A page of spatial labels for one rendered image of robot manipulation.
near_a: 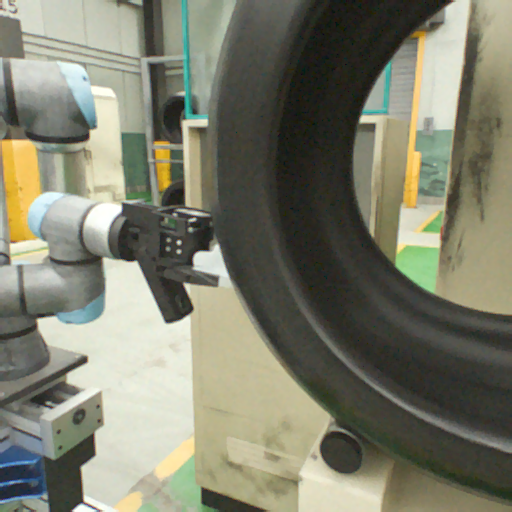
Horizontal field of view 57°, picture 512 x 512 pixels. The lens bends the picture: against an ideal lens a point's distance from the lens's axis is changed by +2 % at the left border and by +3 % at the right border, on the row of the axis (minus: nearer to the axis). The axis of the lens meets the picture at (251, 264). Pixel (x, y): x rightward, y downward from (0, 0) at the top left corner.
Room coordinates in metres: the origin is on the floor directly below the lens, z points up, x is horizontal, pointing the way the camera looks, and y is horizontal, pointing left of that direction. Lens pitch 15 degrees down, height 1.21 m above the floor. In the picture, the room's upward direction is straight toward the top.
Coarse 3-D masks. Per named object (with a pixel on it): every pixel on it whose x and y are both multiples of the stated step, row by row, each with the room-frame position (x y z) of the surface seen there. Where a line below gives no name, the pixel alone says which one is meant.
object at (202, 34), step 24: (192, 0) 1.37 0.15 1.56; (216, 0) 1.34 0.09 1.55; (192, 24) 1.37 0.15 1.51; (216, 24) 1.34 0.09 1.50; (192, 48) 1.37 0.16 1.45; (216, 48) 1.34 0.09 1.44; (192, 72) 1.37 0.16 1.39; (384, 72) 1.15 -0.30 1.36; (192, 96) 1.37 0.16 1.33; (384, 96) 1.14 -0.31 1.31
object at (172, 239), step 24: (120, 216) 0.62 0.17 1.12; (144, 216) 0.60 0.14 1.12; (168, 216) 0.57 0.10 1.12; (192, 216) 0.60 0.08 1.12; (120, 240) 0.61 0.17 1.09; (144, 240) 0.61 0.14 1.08; (168, 240) 0.58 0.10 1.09; (192, 240) 0.57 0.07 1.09; (168, 264) 0.57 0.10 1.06; (192, 264) 0.58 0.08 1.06
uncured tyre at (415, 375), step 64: (256, 0) 0.42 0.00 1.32; (320, 0) 0.40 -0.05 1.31; (384, 0) 0.65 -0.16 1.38; (448, 0) 0.63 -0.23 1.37; (256, 64) 0.41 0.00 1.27; (320, 64) 0.66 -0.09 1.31; (384, 64) 0.67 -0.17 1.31; (256, 128) 0.41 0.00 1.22; (320, 128) 0.68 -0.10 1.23; (256, 192) 0.41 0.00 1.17; (320, 192) 0.68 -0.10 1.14; (256, 256) 0.41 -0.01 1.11; (320, 256) 0.65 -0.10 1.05; (384, 256) 0.66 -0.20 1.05; (256, 320) 0.43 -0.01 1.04; (320, 320) 0.40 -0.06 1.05; (384, 320) 0.62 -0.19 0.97; (448, 320) 0.60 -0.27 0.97; (320, 384) 0.39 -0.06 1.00; (384, 384) 0.37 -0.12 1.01; (448, 384) 0.54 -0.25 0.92; (384, 448) 0.38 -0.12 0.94; (448, 448) 0.34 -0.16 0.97
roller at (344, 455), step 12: (336, 432) 0.42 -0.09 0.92; (348, 432) 0.42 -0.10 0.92; (324, 444) 0.42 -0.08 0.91; (336, 444) 0.42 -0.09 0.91; (348, 444) 0.41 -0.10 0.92; (360, 444) 0.42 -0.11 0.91; (324, 456) 0.42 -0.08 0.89; (336, 456) 0.42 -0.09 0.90; (348, 456) 0.41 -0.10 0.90; (360, 456) 0.41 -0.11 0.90; (336, 468) 0.42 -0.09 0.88; (348, 468) 0.41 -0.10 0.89
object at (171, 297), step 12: (144, 252) 0.60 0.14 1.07; (144, 264) 0.60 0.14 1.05; (144, 276) 0.61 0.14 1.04; (156, 276) 0.60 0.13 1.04; (156, 288) 0.60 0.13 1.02; (168, 288) 0.60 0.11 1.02; (180, 288) 0.62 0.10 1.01; (156, 300) 0.60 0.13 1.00; (168, 300) 0.59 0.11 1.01; (180, 300) 0.61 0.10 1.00; (168, 312) 0.59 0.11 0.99; (180, 312) 0.60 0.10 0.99
